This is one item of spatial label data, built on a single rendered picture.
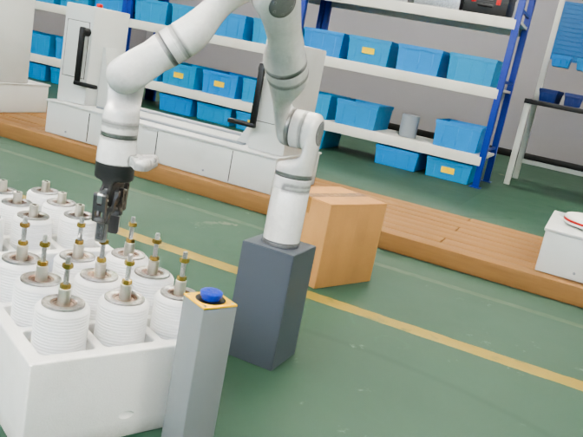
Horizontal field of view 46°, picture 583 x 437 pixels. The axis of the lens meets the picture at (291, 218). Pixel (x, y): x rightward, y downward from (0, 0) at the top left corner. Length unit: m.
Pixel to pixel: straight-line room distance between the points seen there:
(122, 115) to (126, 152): 0.07
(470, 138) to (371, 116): 0.84
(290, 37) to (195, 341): 0.60
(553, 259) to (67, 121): 2.60
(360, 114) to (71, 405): 4.86
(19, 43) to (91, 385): 3.52
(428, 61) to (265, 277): 4.30
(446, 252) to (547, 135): 6.44
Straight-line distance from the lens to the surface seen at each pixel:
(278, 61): 1.41
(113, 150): 1.34
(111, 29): 4.10
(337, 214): 2.31
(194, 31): 1.31
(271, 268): 1.65
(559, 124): 9.33
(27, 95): 4.73
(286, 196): 1.63
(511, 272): 2.97
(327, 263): 2.35
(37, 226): 1.78
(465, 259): 2.99
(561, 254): 3.02
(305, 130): 1.60
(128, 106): 1.36
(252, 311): 1.70
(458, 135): 5.73
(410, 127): 5.91
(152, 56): 1.31
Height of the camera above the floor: 0.75
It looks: 13 degrees down
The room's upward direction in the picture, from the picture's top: 11 degrees clockwise
